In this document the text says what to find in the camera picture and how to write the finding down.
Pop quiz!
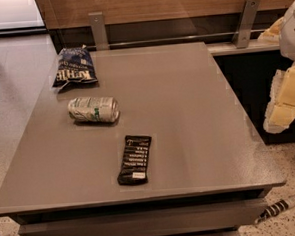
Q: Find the silver green 7up can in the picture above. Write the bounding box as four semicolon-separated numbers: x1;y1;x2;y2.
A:
68;96;119;123

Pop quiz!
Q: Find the black snack bar wrapper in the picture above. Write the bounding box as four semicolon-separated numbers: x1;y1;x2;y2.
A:
117;135;152;186

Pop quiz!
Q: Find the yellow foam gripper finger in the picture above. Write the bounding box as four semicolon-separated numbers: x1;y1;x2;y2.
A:
258;18;284;43
263;62;295;134

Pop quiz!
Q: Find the left metal wall bracket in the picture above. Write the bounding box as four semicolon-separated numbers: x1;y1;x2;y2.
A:
88;12;109;51

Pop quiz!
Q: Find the grey table drawer front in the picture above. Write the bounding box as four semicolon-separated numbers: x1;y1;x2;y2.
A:
19;198;267;236

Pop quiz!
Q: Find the horizontal metal rail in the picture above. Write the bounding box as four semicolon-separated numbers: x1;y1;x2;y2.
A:
107;28;267;49

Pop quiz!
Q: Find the black white striped cable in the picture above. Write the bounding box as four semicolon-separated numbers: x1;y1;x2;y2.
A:
253;195;295;225

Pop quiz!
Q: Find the metal wall bracket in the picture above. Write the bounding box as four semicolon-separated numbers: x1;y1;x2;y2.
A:
88;12;109;51
232;0;261;48

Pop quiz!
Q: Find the right metal wall bracket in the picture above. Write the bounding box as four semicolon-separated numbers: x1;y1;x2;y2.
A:
232;0;261;48

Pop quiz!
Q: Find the blue kettle chips bag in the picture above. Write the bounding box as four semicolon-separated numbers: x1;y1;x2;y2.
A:
52;46;97;89

